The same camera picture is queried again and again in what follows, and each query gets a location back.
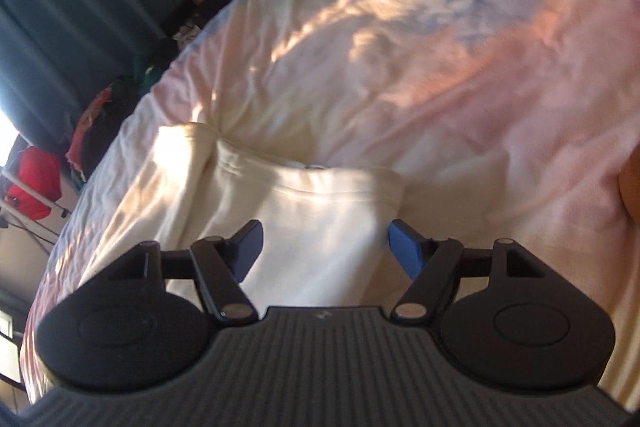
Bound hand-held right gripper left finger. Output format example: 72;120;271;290
90;220;264;325

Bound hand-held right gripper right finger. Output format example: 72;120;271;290
388;219;556;323

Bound cream pants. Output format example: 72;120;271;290
82;122;406;308

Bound pile of dark clothes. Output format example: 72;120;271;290
82;37;176;178

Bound pink cloth heap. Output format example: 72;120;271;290
65;89;108;180

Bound pink bed sheet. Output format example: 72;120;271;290
20;0;640;408

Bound red bag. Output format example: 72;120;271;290
5;146;62;220

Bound person's bare limb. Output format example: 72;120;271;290
619;166;640;224

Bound dark-framed window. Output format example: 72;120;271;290
0;104;21;168

